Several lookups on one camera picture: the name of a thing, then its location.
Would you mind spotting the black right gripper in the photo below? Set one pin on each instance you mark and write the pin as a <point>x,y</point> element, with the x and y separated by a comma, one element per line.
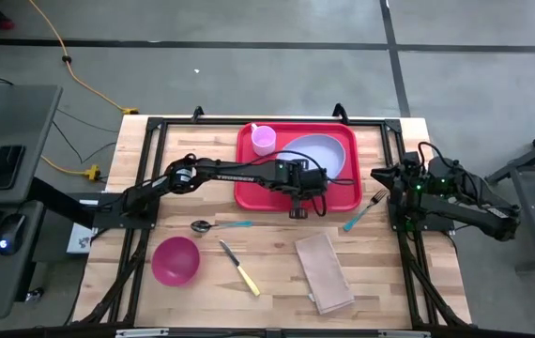
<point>413,180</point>

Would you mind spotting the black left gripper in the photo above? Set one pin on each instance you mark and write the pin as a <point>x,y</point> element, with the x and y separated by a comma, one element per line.
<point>298,180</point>

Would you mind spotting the beige cloth napkin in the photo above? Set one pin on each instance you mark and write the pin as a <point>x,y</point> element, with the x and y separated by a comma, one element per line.
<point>324,272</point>

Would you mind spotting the lavender round plate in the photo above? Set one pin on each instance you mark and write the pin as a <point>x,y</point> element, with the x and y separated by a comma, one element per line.
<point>324,150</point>

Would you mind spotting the pink plastic cup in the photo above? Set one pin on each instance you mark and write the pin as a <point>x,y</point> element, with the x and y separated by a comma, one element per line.
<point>264,141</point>

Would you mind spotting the magenta plastic bowl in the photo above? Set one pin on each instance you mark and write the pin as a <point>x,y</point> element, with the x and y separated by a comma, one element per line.
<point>176,261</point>

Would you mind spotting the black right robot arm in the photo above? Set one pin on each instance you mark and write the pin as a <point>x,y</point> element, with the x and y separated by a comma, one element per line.
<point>474,211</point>

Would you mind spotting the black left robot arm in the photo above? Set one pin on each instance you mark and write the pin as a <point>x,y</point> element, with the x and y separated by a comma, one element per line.
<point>234,177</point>

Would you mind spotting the red plastic tray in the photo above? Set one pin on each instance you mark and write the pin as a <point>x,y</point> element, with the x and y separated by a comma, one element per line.
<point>342,197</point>

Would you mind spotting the white printed box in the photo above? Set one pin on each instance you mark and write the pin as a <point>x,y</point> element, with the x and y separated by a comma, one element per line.
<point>80,239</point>

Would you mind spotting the shiny desk caster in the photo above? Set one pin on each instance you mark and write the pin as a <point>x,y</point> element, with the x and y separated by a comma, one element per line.
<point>35,295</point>

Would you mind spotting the black computer mouse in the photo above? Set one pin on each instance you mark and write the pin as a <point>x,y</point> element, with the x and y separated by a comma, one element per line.
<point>10,232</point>

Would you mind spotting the black smartphone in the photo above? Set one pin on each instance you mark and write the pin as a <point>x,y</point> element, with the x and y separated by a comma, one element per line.
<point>5,166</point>

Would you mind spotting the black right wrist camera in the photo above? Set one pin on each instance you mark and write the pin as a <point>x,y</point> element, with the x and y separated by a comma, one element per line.
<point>411,158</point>

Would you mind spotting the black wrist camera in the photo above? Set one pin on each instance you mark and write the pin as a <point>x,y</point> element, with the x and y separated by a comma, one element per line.
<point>411,158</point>
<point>318,180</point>

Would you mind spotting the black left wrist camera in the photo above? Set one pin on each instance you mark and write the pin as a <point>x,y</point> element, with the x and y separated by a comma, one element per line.
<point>318,180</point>

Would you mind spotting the black frame clamp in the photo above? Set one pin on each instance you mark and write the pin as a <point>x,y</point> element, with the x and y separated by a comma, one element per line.
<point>197,114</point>
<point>340,112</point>

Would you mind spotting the black aluminium table frame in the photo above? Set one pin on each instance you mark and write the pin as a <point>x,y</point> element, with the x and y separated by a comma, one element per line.
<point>272,121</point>

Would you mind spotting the silver metal bracket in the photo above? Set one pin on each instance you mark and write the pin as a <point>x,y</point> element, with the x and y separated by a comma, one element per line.
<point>403,334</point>
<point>141,333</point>

